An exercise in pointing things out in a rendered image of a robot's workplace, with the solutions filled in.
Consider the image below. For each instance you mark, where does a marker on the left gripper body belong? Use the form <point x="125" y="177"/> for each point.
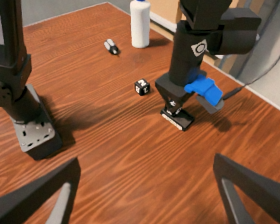
<point x="180" y="81"/>

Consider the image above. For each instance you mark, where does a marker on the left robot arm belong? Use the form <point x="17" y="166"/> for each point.
<point x="233" y="33"/>

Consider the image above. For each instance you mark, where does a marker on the white bottle with blue cap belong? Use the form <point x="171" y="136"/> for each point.
<point x="140" y="23"/>

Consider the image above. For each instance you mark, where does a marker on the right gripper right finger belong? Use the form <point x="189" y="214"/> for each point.
<point x="265" y="192"/>

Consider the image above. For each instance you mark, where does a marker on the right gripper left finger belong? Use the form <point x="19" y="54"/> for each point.
<point x="17" y="206"/>

